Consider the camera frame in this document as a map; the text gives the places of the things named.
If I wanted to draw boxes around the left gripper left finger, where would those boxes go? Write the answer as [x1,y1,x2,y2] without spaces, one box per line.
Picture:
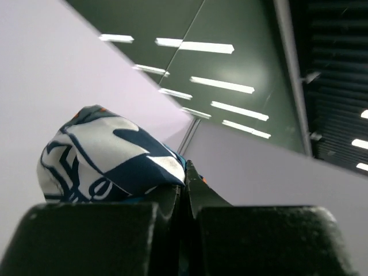
[144,185,181,275]

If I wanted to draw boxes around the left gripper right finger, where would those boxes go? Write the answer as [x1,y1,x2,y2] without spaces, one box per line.
[185,160,231,275]

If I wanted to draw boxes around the blue orange patterned shorts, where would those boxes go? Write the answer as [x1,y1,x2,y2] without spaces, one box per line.
[37,105,187,203]

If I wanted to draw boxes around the left aluminium frame post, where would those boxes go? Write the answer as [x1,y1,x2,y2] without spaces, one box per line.
[178,118,201,156]

